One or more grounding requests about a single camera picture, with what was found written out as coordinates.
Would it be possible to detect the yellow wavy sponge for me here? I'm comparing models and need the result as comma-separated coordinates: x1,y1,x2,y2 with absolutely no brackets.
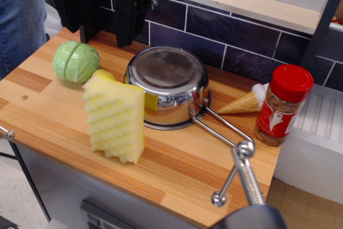
83,76,145,165

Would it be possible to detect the stainless steel pot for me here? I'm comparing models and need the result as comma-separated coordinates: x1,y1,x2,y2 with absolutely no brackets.
124,47,253,147

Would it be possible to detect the yellow toy lemon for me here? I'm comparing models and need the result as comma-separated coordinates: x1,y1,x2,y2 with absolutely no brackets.
92,69,116,81

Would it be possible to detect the green toy cabbage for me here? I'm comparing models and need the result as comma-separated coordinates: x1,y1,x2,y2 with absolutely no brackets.
53,41,100,83

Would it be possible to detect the person leg in jeans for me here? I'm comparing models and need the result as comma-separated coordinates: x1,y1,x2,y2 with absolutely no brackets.
1,0,47,79

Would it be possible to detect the small metal clamp knob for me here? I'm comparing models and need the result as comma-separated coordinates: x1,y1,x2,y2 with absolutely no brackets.
0,126,15,139

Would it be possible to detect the toy ice cream cone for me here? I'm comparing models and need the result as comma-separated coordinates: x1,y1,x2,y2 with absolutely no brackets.
218,83,269,114

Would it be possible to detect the metal screw clamp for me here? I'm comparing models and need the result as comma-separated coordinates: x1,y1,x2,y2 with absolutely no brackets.
211,140,289,229

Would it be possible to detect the grey control panel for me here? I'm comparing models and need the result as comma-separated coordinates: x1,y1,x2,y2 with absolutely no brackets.
80,200,133,229

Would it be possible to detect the red lid spice jar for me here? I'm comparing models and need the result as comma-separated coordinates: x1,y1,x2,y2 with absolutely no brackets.
255,64,314,146

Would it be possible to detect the grey metal shelf post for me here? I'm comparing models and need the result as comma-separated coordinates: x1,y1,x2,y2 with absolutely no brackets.
300,0,341,70

